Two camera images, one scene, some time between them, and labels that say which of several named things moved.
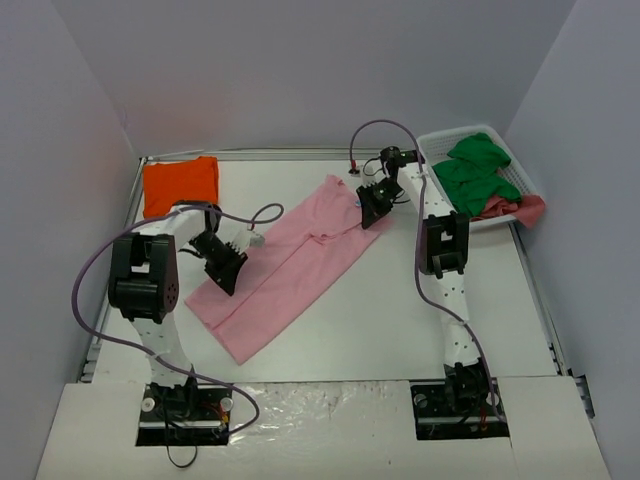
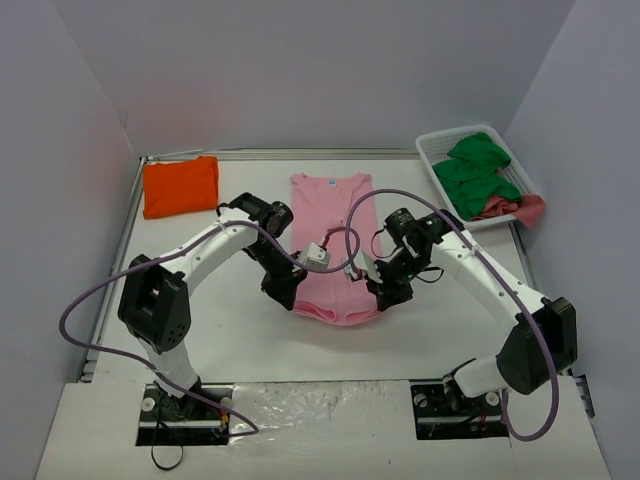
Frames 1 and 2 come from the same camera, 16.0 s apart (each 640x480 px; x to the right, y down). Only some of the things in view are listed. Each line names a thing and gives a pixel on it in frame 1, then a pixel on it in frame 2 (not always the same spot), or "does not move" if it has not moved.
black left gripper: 226,263 -> 284,282
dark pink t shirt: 529,210 does not move
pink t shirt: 316,240 -> 340,214
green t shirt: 472,174 does not move
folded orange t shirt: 188,181 does not move
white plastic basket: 437,148 does not move
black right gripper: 375,201 -> 388,288
